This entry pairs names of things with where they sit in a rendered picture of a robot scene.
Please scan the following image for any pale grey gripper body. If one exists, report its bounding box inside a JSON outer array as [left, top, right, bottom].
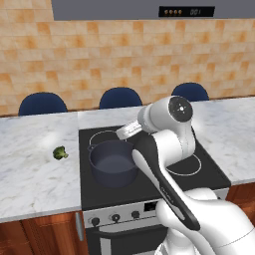
[[116, 120, 143, 140]]

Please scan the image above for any dark blue cooking pot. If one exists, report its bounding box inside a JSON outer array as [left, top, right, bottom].
[[87, 138, 139, 189]]

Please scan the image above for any black stove with oven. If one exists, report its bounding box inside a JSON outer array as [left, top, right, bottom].
[[78, 125, 232, 255]]

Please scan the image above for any green broccoli floret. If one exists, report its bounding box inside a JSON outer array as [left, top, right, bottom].
[[52, 145, 70, 161]]

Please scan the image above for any dark blue chair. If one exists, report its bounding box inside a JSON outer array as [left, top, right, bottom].
[[99, 87, 143, 111], [18, 92, 69, 117], [170, 82, 210, 103]]

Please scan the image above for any black oven door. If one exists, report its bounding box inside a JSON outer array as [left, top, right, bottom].
[[85, 224, 173, 255]]

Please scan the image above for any grey range hood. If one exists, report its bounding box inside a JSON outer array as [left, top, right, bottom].
[[51, 0, 255, 22]]

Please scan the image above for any reddish wooden cupboard door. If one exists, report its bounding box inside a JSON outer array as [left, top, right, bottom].
[[0, 220, 25, 255], [226, 182, 255, 221], [20, 211, 90, 255]]

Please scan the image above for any grey cupboard door handle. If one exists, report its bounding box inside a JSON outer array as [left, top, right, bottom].
[[75, 211, 85, 242]]

